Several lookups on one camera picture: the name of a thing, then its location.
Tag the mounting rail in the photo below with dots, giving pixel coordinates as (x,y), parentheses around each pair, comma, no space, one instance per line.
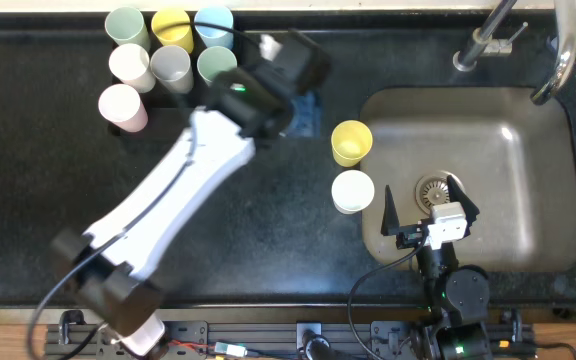
(268,332)

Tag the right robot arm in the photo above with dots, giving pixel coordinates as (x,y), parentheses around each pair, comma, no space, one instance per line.
(465,290)

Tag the pink cup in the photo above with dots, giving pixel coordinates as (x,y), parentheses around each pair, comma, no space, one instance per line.
(120,105)

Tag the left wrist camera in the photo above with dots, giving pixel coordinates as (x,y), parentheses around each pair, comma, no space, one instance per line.
(269,47)

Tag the blue cup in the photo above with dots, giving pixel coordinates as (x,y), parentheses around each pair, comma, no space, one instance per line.
(214,22)

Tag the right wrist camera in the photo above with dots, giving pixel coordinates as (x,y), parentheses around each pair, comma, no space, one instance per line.
(448,225)

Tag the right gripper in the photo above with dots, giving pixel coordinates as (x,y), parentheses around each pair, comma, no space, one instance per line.
(410,236)

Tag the white cup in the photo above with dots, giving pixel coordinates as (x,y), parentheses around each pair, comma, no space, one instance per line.
(129,65)
(352,191)

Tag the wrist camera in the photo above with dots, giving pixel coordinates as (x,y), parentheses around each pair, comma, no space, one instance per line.
(448,225)
(269,47)

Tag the yellow cup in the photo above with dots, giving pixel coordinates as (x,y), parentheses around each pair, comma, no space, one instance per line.
(170,25)
(351,142)

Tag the steel sink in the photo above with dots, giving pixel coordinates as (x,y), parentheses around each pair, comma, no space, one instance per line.
(508,175)

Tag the steel tap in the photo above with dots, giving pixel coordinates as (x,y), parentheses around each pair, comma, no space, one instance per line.
(565,55)

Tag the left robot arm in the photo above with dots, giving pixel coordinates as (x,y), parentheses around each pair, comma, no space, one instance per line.
(193,170)

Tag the green cup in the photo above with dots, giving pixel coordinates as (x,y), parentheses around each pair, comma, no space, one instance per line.
(125,25)
(215,62)

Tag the grey cup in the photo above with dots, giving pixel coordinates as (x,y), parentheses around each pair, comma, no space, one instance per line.
(170,67)

